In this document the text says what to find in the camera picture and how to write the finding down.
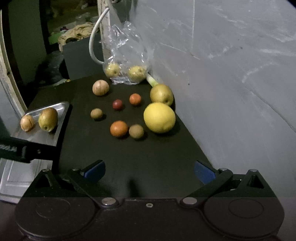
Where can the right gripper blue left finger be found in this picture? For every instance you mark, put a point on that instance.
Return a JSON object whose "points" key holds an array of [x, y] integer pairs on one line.
{"points": [[87, 180]]}

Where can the green onion stalk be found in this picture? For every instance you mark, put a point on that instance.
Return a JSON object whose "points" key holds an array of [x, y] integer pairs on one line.
{"points": [[151, 80]]}

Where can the beige crumpled cloth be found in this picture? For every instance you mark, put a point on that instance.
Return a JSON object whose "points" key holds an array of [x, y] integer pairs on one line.
{"points": [[79, 32]]}

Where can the clear plastic bag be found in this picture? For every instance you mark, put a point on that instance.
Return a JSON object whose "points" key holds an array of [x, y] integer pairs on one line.
{"points": [[126, 49]]}

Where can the brown kiwi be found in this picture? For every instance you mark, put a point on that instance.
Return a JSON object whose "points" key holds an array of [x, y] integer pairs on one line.
{"points": [[136, 131], [96, 113]]}

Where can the pear in bag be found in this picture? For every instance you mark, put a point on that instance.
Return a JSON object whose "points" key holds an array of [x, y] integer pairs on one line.
{"points": [[112, 70], [137, 74]]}

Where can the green-brown pear on tray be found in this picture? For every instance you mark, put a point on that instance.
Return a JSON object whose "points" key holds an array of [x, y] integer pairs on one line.
{"points": [[48, 119]]}

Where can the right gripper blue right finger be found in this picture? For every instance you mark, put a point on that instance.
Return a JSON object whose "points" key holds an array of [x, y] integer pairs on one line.
{"points": [[212, 179]]}

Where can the left pear in bag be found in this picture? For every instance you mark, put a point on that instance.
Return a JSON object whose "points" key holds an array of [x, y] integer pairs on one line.
{"points": [[112, 70]]}

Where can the yellow-green pear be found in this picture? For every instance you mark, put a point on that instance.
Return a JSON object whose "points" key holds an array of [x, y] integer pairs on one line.
{"points": [[162, 93]]}

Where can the silver metal tray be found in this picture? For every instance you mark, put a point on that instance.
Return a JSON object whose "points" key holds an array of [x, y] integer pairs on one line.
{"points": [[16, 177]]}

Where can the right pear in bag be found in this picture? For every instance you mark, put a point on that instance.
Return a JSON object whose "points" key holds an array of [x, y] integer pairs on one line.
{"points": [[137, 74]]}

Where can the tan round fruit on tray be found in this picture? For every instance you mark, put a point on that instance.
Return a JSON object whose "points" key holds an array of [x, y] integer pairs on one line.
{"points": [[27, 123]]}

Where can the dark grey box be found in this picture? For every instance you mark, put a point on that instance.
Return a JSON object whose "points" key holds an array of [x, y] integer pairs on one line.
{"points": [[78, 60]]}

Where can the large yellow lemon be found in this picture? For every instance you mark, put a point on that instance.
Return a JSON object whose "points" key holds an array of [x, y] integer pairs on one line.
{"points": [[159, 117]]}

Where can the dark red plum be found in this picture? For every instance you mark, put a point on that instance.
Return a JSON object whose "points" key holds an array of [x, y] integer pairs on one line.
{"points": [[117, 104]]}

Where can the large orange tangerine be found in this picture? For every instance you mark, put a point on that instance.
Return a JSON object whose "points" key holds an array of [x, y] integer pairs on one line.
{"points": [[118, 128]]}

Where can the small orange tangerine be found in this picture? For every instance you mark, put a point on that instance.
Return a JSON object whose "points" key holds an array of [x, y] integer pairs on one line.
{"points": [[135, 99]]}

